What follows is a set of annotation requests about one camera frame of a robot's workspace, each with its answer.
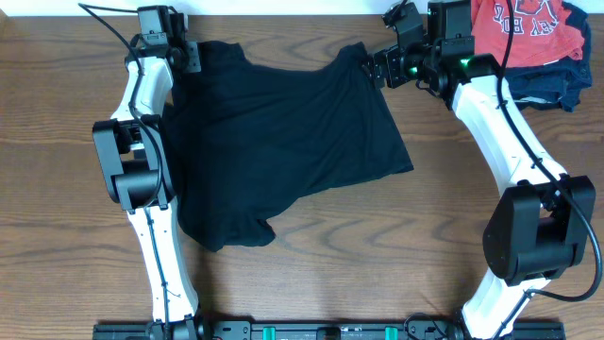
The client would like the black t-shirt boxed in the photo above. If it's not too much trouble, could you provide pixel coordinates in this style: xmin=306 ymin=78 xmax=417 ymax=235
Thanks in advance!
xmin=161 ymin=41 xmax=412 ymax=251

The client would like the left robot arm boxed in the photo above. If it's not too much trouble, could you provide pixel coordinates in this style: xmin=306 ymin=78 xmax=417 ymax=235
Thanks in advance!
xmin=92 ymin=5 xmax=206 ymax=339

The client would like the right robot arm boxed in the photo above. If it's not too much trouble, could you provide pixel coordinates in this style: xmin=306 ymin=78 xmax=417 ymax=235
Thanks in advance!
xmin=364 ymin=1 xmax=603 ymax=339

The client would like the navy folded clothes stack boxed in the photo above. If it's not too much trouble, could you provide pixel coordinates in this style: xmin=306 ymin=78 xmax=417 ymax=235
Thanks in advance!
xmin=498 ymin=1 xmax=593 ymax=112

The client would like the red printed t-shirt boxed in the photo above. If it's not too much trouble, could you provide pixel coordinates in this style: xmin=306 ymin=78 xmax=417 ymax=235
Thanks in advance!
xmin=471 ymin=0 xmax=585 ymax=68

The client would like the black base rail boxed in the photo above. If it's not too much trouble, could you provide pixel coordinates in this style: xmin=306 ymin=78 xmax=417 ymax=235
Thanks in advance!
xmin=92 ymin=317 xmax=566 ymax=340

